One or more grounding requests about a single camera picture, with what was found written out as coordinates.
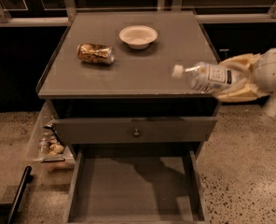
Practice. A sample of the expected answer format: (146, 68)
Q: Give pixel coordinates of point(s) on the crushed gold can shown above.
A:
(94, 53)

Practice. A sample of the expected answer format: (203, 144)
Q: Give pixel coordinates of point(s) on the grey top drawer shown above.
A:
(120, 130)

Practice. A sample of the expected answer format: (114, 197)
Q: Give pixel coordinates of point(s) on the grey drawer cabinet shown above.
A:
(138, 84)

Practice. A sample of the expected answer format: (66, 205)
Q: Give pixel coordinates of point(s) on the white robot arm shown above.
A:
(269, 107)

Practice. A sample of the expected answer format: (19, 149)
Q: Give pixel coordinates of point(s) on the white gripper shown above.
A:
(270, 73)

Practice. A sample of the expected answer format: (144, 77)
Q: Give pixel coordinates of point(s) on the metal railing frame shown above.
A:
(64, 12)

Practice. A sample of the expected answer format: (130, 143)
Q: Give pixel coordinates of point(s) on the black bar on floor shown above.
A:
(25, 180)

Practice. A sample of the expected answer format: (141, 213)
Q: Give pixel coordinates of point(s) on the round metal drawer knob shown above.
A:
(136, 133)

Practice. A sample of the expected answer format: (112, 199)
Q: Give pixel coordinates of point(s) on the snack items in bin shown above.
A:
(50, 143)

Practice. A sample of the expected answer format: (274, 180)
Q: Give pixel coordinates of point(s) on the clear plastic water bottle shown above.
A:
(206, 77)

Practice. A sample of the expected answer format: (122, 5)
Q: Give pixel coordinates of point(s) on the white paper bowl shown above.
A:
(138, 36)

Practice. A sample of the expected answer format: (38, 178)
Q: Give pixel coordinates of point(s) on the grey open middle drawer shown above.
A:
(135, 187)

